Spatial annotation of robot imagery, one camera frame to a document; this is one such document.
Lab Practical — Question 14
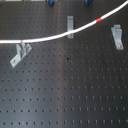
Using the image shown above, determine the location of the left blue clamp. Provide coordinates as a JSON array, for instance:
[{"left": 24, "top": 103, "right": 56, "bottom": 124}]
[{"left": 48, "top": 0, "right": 54, "bottom": 6}]

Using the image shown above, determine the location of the black perforated breadboard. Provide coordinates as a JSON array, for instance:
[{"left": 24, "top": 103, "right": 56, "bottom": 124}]
[{"left": 0, "top": 0, "right": 128, "bottom": 128}]

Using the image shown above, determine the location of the blue clamp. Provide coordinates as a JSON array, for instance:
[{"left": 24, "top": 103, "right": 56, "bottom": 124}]
[
  {"left": 48, "top": 0, "right": 54, "bottom": 6},
  {"left": 84, "top": 0, "right": 91, "bottom": 5}
]

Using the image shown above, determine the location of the middle grey cable clip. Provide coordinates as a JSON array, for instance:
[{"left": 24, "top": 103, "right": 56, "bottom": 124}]
[{"left": 67, "top": 16, "right": 74, "bottom": 39}]

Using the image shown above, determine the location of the left grey cable clip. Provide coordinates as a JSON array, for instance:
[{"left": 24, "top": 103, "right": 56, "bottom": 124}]
[{"left": 10, "top": 41, "right": 32, "bottom": 68}]

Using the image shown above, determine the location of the grey cable clip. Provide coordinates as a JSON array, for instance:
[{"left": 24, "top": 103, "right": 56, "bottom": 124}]
[
  {"left": 67, "top": 16, "right": 74, "bottom": 39},
  {"left": 10, "top": 41, "right": 32, "bottom": 68},
  {"left": 111, "top": 25, "right": 124, "bottom": 50}
]

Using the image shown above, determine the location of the right grey cable clip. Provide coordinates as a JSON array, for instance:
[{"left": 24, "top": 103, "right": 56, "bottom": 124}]
[{"left": 111, "top": 25, "right": 124, "bottom": 50}]

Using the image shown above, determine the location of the right blue clamp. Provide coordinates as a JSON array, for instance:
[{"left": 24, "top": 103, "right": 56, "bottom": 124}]
[{"left": 84, "top": 0, "right": 91, "bottom": 5}]

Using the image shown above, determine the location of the white cable with red mark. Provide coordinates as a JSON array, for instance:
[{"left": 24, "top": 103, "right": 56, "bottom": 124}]
[{"left": 0, "top": 4, "right": 128, "bottom": 45}]

